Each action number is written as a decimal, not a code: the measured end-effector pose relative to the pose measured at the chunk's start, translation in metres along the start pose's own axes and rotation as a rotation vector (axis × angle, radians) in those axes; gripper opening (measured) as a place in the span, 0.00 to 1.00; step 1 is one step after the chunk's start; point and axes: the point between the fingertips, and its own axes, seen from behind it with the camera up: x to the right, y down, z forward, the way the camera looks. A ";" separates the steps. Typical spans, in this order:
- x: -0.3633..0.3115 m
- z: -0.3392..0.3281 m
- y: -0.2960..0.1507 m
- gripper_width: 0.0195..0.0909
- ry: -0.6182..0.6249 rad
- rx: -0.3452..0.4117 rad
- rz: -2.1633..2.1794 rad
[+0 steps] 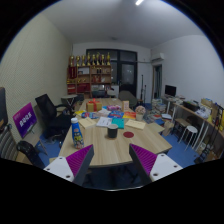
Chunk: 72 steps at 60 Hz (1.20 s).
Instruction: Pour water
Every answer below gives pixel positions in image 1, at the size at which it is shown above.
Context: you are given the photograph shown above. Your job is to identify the cluttered wooden side desk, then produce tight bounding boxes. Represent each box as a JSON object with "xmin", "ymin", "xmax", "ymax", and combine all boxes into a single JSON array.
[{"xmin": 173, "ymin": 98, "xmax": 224, "ymax": 158}]

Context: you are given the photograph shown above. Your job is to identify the white round stool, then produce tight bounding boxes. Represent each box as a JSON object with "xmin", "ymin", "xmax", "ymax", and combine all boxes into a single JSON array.
[{"xmin": 179, "ymin": 125, "xmax": 199, "ymax": 145}]

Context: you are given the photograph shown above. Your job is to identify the pale yellow envelope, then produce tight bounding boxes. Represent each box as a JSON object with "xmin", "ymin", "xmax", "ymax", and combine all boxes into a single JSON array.
[
  {"xmin": 78, "ymin": 117, "xmax": 98, "ymax": 130},
  {"xmin": 125, "ymin": 119, "xmax": 147, "ymax": 131}
]

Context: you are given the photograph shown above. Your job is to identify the black office chair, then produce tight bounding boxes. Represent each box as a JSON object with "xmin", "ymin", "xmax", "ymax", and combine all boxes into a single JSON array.
[{"xmin": 34, "ymin": 93, "xmax": 74, "ymax": 139}]

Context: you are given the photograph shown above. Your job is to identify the dark grey cup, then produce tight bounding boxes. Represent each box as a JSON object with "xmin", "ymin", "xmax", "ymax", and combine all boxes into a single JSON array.
[{"xmin": 107, "ymin": 123, "xmax": 119, "ymax": 139}]

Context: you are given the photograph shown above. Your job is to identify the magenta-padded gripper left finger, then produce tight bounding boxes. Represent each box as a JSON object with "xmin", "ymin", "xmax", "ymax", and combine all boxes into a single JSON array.
[{"xmin": 43, "ymin": 144, "xmax": 95, "ymax": 187}]

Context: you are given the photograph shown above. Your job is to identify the black computer monitor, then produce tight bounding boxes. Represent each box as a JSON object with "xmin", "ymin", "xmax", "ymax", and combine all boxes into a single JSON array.
[{"xmin": 164, "ymin": 84, "xmax": 178, "ymax": 98}]

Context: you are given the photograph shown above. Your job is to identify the blue colourful book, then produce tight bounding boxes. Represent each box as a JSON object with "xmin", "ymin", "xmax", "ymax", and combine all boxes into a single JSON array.
[{"xmin": 108, "ymin": 110, "xmax": 125, "ymax": 119}]

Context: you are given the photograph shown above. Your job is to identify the potted pink flowers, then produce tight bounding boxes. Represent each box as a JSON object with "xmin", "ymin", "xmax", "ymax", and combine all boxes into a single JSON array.
[{"xmin": 134, "ymin": 105, "xmax": 147, "ymax": 122}]

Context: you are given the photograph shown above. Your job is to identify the pink rectangular box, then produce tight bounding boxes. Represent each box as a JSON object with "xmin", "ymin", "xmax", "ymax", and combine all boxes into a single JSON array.
[{"xmin": 106, "ymin": 104, "xmax": 122, "ymax": 112}]

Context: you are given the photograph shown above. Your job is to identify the blue patterned packet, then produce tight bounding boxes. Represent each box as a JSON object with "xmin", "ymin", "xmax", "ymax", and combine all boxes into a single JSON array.
[{"xmin": 81, "ymin": 111, "xmax": 99, "ymax": 120}]

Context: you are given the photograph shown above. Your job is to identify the small round side table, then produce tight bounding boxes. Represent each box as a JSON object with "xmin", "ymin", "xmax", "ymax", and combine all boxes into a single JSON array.
[{"xmin": 60, "ymin": 94, "xmax": 78, "ymax": 108}]

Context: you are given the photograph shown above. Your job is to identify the tan upright card box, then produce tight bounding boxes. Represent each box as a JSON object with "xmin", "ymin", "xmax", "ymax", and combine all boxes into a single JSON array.
[{"xmin": 121, "ymin": 100, "xmax": 130, "ymax": 113}]

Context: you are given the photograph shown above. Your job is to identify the pile of books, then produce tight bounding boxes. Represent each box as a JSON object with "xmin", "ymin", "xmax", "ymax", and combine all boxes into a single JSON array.
[{"xmin": 151, "ymin": 98, "xmax": 168, "ymax": 116}]

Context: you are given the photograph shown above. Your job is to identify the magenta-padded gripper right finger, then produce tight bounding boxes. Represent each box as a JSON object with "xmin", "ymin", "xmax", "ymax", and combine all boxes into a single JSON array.
[{"xmin": 128, "ymin": 143, "xmax": 184, "ymax": 186}]

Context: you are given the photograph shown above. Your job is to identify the brown wooden stool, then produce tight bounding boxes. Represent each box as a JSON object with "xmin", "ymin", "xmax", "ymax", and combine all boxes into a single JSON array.
[{"xmin": 171, "ymin": 117, "xmax": 191, "ymax": 138}]

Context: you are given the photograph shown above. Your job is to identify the purple sign board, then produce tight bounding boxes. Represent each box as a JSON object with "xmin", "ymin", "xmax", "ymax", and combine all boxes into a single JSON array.
[{"xmin": 12, "ymin": 102, "xmax": 38, "ymax": 139}]

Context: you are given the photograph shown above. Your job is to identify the blue labelled drink bottle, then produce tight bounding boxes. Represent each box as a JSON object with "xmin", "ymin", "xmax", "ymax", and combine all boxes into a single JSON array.
[{"xmin": 70, "ymin": 117, "xmax": 85, "ymax": 150}]

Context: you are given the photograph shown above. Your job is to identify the wooden shelf unit with trophies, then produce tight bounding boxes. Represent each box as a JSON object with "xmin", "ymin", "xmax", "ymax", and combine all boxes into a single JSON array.
[{"xmin": 66, "ymin": 52, "xmax": 113, "ymax": 98}]

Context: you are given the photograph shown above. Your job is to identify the grey upholstered chair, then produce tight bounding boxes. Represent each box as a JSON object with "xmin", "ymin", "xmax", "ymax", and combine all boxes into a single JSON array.
[{"xmin": 118, "ymin": 90, "xmax": 138, "ymax": 108}]

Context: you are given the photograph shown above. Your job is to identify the dark glass door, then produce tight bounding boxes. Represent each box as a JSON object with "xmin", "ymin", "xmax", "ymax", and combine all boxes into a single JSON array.
[{"xmin": 85, "ymin": 48, "xmax": 138, "ymax": 98}]

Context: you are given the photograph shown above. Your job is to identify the yellow gift box red ribbon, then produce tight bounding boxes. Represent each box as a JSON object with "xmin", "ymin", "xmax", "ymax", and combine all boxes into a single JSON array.
[{"xmin": 86, "ymin": 98, "xmax": 103, "ymax": 113}]

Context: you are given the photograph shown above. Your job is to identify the white air conditioner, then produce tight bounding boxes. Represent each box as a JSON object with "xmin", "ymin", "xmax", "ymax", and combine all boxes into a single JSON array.
[{"xmin": 151, "ymin": 52, "xmax": 166, "ymax": 63}]

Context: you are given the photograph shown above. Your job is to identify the flat round red coaster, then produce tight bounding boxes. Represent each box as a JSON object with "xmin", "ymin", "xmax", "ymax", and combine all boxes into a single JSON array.
[{"xmin": 122, "ymin": 131, "xmax": 135, "ymax": 139}]

